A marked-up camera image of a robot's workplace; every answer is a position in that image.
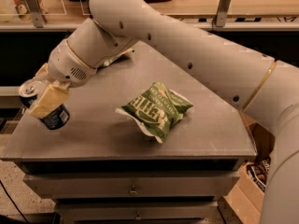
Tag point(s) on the lower grey drawer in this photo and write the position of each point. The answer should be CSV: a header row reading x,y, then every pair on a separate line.
x,y
135,211

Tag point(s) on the cardboard box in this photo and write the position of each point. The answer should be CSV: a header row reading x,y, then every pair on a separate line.
x,y
246,198

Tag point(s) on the grey drawer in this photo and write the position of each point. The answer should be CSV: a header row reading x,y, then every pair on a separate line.
x,y
135,211
127,185

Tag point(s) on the blue pepsi can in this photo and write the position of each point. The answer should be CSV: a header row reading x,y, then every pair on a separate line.
x,y
30,90

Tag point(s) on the left metal bracket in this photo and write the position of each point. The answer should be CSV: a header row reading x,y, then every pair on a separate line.
x,y
36,13

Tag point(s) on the green snack bag far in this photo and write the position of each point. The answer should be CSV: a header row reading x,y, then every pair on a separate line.
x,y
111,60

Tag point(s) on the upper grey drawer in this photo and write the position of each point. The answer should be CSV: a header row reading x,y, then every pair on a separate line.
x,y
127,185

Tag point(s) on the dark snack bag in box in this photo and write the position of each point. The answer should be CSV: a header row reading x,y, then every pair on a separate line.
x,y
258,172

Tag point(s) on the right metal bracket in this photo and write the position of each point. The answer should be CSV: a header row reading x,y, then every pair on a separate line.
x,y
222,11

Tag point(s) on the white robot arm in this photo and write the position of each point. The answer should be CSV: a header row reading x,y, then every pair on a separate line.
x,y
264,89

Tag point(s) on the green kettle chips bag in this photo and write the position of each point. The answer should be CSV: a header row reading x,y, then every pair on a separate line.
x,y
156,110

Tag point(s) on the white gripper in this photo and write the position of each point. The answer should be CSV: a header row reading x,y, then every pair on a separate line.
x,y
66,65

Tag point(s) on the metal bracket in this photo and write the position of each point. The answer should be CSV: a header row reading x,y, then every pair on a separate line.
x,y
222,11
36,13

